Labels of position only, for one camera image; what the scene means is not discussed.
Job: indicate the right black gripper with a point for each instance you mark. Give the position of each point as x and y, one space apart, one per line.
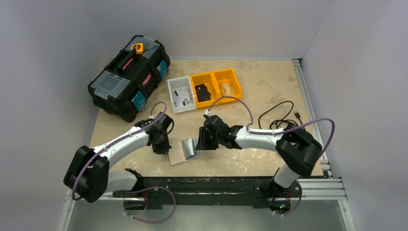
206 139

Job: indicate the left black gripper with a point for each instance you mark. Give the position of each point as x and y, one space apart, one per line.
160 147

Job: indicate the gold credit card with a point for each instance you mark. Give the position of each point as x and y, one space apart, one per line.
226 87

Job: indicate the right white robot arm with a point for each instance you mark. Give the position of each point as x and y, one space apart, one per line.
297 147

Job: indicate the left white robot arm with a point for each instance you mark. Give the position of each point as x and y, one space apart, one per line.
89 175

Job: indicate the black and white cards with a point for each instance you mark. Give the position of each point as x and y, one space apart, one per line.
177 99

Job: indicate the middle yellow plastic bin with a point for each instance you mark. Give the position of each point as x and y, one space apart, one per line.
207 79

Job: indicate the yellow plastic bin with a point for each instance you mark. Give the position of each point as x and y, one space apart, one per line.
207 79
228 76

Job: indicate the white plastic bin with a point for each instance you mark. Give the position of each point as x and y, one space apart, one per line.
181 83

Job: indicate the right yellow plastic bin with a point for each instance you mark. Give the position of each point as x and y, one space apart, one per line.
228 76

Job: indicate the black plastic toolbox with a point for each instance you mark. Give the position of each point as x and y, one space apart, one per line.
124 85

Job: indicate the yellow tape measure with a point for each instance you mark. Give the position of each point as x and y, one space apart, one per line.
138 48

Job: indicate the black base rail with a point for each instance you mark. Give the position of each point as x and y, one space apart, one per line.
257 192

